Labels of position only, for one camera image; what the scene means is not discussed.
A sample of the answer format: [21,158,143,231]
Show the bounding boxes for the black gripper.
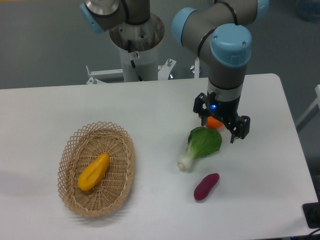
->
[193,92,251,144]

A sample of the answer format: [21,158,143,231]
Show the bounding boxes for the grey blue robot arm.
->
[79,0,269,139]

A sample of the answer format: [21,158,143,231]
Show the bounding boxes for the woven wicker basket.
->
[57,121,135,217]

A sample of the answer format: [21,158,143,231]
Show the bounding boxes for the yellow mango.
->
[77,153,110,191]

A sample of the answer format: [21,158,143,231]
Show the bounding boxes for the orange fruit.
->
[205,116,224,130]

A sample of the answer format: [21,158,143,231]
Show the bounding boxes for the green bok choy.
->
[177,126,223,171]

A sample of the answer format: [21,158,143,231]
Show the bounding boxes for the purple sweet potato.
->
[193,173,220,201]

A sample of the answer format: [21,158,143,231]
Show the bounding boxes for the black device at table edge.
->
[302,202,320,229]

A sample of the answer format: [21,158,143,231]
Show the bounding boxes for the blue container top right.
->
[295,0,320,23]

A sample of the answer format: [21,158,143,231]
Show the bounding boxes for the white frame at right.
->
[295,84,320,133]

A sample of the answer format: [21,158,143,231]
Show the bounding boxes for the black cable on pedestal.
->
[127,39,144,82]

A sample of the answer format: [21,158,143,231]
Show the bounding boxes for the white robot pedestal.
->
[86,47,177,85]

